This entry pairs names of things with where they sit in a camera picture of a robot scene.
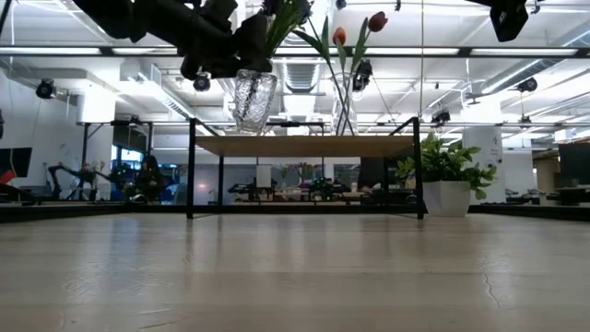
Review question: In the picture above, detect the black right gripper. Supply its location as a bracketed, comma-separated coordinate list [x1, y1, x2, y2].
[467, 0, 530, 43]

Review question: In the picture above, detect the thin hanging wire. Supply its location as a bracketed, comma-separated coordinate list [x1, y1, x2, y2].
[419, 0, 425, 116]

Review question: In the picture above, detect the purple flower bunch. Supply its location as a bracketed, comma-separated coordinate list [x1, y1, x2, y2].
[242, 0, 314, 125]

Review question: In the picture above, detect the silver ventilation duct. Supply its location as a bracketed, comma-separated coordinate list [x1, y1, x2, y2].
[271, 45, 336, 93]

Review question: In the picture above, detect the wooden shelf black frame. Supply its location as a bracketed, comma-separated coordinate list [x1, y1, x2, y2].
[186, 116, 425, 221]

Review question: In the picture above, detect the smooth clear glass vase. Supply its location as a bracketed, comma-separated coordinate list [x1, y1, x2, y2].
[331, 76, 360, 136]

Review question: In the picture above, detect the textured cut-glass vase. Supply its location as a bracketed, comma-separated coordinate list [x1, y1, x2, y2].
[232, 68, 278, 136]

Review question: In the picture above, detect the person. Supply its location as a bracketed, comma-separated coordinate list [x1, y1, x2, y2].
[133, 154, 167, 204]

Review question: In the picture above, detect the red and black clamp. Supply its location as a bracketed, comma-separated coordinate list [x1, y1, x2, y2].
[0, 169, 38, 207]

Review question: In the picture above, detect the green plant white pot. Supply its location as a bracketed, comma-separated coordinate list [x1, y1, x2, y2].
[395, 132, 499, 218]

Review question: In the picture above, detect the cluttered background workbench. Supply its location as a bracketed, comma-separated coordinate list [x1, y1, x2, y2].
[228, 177, 416, 207]

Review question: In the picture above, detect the black background monitor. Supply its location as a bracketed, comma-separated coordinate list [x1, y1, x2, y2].
[0, 147, 33, 179]
[558, 142, 590, 185]

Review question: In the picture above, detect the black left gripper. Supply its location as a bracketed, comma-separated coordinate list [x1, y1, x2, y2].
[179, 12, 274, 80]

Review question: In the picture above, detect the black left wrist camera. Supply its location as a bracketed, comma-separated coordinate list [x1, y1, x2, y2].
[201, 0, 240, 23]

